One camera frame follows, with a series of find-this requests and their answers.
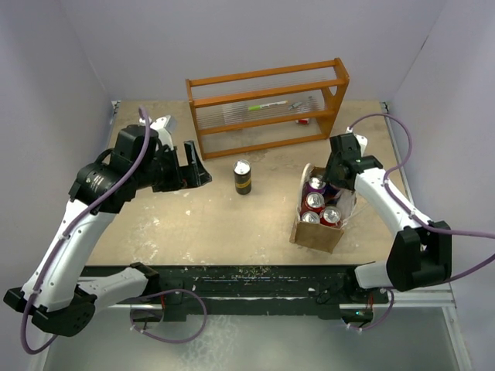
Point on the purple soda can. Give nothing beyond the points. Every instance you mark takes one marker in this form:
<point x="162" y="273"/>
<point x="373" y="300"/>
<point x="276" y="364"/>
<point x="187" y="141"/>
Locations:
<point x="310" y="217"/>
<point x="315" y="183"/>

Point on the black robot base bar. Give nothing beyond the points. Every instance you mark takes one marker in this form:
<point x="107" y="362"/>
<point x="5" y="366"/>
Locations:
<point x="323" y="291"/>

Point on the red soda can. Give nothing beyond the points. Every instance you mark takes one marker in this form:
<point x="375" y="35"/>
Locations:
<point x="314" y="202"/>
<point x="332" y="217"/>

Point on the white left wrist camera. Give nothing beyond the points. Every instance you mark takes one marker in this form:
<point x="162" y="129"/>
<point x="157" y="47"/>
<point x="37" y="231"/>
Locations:
<point x="165" y="126"/>

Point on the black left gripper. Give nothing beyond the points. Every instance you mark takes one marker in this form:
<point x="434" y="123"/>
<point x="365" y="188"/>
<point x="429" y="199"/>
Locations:
<point x="175" y="182"/>

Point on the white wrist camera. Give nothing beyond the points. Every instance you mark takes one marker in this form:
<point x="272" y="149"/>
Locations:
<point x="362" y="141"/>
<point x="165" y="126"/>

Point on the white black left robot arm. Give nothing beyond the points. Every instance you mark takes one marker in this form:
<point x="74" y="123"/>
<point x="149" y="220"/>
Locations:
<point x="53" y="299"/>

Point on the white can red tab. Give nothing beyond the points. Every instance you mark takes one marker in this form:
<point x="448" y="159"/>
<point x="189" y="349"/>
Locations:
<point x="332" y="191"/>

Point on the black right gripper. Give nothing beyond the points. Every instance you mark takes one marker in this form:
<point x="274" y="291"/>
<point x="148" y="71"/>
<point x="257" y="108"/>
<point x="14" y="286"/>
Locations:
<point x="329" y="174"/>

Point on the aluminium front frame rail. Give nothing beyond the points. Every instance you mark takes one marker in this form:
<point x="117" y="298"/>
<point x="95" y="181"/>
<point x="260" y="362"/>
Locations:
<point x="419" y="297"/>

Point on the black beverage can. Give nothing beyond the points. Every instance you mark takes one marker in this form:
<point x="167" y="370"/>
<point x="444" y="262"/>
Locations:
<point x="242" y="177"/>

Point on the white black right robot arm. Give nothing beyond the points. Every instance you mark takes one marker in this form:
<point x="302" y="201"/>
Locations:
<point x="421" y="252"/>

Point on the orange wooden shelf rack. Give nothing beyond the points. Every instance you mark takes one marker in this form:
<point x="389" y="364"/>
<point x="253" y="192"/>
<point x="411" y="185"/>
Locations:
<point x="224" y="127"/>

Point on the purple soda can far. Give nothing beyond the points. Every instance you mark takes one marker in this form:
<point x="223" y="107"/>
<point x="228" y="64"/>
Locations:
<point x="315" y="183"/>

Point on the brown canvas tote bag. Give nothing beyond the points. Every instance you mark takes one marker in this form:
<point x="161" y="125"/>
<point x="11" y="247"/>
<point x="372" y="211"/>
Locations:
<point x="318" y="236"/>

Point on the red soda can near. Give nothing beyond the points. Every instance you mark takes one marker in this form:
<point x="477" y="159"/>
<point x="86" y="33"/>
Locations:
<point x="332" y="217"/>

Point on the grey metal clips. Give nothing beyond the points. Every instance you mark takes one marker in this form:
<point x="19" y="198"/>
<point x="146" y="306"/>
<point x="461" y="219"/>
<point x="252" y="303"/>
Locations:
<point x="307" y="105"/>

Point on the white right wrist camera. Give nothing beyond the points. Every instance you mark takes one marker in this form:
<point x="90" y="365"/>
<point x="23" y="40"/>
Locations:
<point x="362" y="141"/>

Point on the green white marker pen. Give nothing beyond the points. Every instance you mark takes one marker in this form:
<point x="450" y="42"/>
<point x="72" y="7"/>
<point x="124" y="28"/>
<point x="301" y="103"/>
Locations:
<point x="260" y="107"/>

